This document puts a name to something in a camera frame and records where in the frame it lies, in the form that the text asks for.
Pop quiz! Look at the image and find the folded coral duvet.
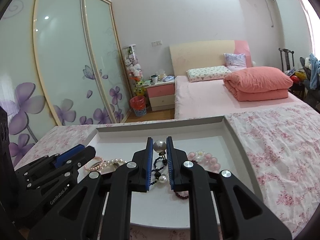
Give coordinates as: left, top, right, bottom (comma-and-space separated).
223, 67, 293, 102

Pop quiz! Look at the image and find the white mug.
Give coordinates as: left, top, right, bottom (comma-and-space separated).
151, 75, 158, 85

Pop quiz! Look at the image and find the beige pink headboard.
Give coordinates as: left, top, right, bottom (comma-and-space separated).
169, 40, 253, 76

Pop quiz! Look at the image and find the wastebasket with red bag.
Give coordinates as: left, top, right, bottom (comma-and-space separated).
130, 95, 146, 117

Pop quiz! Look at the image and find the pink bed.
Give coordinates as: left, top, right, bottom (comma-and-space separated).
175, 76, 302, 119

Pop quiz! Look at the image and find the plush toy tube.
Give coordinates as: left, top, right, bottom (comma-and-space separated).
123, 44, 145, 96

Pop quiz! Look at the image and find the pink pearl bracelet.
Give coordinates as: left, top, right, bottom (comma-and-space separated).
84, 156, 106, 172

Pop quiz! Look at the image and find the floral white pillow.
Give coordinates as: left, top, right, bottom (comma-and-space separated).
187, 66, 231, 82

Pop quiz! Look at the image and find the dark wooden chair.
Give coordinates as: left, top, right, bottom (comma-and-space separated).
278, 48, 295, 72

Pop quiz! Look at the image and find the grey white cardboard tray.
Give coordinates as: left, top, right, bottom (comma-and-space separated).
82, 116, 263, 229

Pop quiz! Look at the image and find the blue plush robe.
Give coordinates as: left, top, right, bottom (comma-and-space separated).
309, 53, 320, 90

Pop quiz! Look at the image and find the pink floral tablecloth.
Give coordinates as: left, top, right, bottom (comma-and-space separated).
13, 103, 320, 240

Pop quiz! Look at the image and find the pink beige nightstand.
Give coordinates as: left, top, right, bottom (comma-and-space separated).
146, 80, 175, 112

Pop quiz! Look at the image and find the pink crystal bead bracelet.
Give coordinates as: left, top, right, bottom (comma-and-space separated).
186, 149, 222, 173

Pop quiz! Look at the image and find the sliding door wardrobe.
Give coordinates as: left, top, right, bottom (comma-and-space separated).
1, 0, 130, 165

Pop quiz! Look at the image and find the white pearl bracelet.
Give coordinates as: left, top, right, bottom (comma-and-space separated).
101, 157, 128, 172

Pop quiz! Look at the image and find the purple patterned pillow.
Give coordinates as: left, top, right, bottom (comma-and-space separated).
224, 53, 247, 72

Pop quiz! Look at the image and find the dark red bead bracelet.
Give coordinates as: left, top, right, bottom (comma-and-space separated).
173, 191, 190, 201

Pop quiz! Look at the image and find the wall light switch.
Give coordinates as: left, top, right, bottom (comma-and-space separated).
151, 40, 162, 47

